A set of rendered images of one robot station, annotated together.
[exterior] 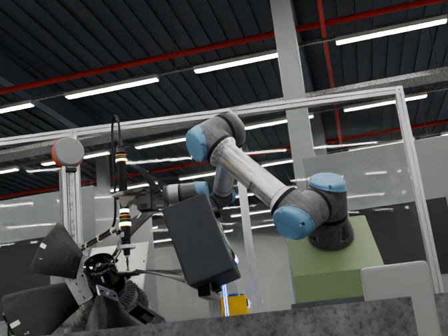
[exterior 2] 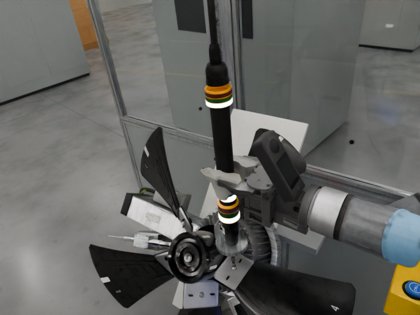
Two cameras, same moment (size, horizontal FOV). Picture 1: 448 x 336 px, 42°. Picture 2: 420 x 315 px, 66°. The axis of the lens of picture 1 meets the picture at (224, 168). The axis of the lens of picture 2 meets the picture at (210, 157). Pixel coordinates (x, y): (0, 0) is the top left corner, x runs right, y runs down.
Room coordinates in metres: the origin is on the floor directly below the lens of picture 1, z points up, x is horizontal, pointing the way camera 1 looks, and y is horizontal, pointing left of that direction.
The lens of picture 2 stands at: (1.75, 0.12, 1.83)
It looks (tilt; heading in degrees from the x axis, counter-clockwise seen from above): 33 degrees down; 36
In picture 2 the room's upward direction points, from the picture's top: 7 degrees counter-clockwise
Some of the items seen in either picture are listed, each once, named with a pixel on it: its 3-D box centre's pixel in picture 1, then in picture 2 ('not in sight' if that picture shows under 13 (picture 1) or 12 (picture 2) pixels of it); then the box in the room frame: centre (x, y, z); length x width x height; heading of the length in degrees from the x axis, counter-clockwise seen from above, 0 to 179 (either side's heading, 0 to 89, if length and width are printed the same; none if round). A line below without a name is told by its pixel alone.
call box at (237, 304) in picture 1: (235, 309); (412, 289); (2.43, 0.02, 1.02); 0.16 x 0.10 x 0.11; 177
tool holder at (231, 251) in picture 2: (125, 236); (230, 225); (2.17, 0.40, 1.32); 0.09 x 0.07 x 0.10; 32
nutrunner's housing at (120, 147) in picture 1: (123, 195); (225, 169); (2.16, 0.39, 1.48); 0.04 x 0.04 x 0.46
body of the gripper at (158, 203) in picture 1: (152, 199); (280, 198); (2.16, 0.28, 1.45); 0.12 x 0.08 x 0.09; 87
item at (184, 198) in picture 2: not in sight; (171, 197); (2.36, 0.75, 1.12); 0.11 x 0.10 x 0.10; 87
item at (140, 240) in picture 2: not in sight; (143, 240); (2.19, 0.74, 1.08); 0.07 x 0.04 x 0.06; 97
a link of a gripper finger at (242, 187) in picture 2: (135, 192); (242, 184); (2.13, 0.34, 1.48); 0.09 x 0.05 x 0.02; 97
